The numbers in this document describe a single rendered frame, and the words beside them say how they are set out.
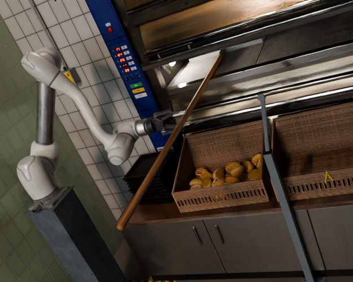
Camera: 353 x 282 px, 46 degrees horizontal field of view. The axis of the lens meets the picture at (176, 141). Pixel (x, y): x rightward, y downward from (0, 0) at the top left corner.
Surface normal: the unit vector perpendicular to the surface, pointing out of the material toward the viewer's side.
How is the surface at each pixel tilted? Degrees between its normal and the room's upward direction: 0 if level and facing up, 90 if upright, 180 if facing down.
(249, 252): 90
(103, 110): 90
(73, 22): 90
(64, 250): 90
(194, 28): 70
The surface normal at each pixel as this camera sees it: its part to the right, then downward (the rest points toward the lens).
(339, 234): -0.30, 0.52
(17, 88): 0.88, -0.17
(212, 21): -0.41, 0.21
